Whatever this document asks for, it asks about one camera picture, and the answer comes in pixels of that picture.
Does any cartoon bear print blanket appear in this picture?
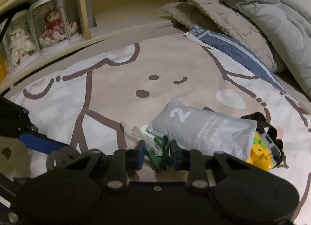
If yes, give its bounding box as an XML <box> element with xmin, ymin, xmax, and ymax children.
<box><xmin>6</xmin><ymin>33</ymin><xmax>310</xmax><ymax>224</ymax></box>

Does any red dress doll in case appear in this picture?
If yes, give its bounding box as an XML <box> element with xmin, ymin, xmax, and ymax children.
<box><xmin>29</xmin><ymin>0</ymin><xmax>82</xmax><ymax>54</ymax></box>

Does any grey rumpled duvet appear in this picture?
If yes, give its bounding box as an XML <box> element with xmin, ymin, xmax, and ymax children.
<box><xmin>222</xmin><ymin>0</ymin><xmax>310</xmax><ymax>95</ymax></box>

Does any grey number two pouch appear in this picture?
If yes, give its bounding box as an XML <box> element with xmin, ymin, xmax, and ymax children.
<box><xmin>147</xmin><ymin>98</ymin><xmax>257</xmax><ymax>162</ymax></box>

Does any green twist tie bundle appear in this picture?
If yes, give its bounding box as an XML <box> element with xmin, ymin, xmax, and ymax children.
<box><xmin>145</xmin><ymin>135</ymin><xmax>172</xmax><ymax>172</ymax></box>

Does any yellow toy with black strap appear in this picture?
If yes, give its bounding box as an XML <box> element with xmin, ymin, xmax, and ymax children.
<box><xmin>241</xmin><ymin>112</ymin><xmax>285</xmax><ymax>171</ymax></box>

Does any white bunny doll in case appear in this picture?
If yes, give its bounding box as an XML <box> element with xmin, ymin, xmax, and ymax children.
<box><xmin>2</xmin><ymin>10</ymin><xmax>41</xmax><ymax>74</ymax></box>

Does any beige fluffy pillow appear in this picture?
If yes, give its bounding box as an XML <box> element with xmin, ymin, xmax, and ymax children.
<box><xmin>162</xmin><ymin>0</ymin><xmax>286</xmax><ymax>73</ymax></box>

